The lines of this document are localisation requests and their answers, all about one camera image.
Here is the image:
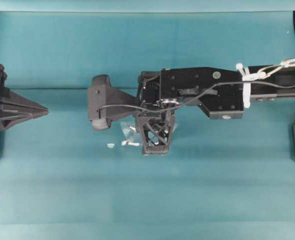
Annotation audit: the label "silver zip bag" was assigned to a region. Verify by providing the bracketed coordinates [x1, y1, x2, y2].
[106, 121, 180, 149]

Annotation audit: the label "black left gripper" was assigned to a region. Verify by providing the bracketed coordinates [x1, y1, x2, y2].
[0, 64, 49, 131]

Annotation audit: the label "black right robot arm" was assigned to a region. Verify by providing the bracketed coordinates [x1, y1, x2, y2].
[135, 59, 295, 155]

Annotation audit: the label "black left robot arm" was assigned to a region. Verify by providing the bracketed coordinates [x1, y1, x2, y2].
[0, 64, 49, 132]

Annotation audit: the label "white zip ties right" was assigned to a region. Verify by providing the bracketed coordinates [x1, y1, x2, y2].
[235, 58, 295, 108]

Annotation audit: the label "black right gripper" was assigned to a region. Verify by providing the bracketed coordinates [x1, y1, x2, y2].
[135, 70, 177, 155]

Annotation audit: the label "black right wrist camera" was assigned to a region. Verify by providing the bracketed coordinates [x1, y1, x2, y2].
[87, 74, 139, 131]

